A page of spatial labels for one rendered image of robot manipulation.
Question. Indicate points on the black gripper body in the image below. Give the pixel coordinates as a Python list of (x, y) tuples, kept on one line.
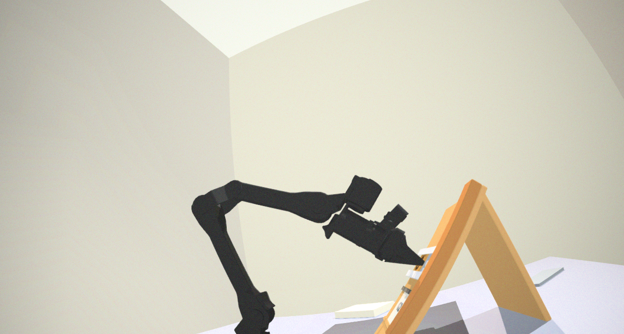
[(377, 241)]

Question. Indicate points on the pale yellow board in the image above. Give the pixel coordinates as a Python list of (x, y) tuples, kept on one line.
[(473, 221)]

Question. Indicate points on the orange tile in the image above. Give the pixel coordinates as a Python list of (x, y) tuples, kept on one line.
[(424, 257)]

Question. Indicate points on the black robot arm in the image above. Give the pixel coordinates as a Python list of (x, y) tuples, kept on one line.
[(209, 210)]

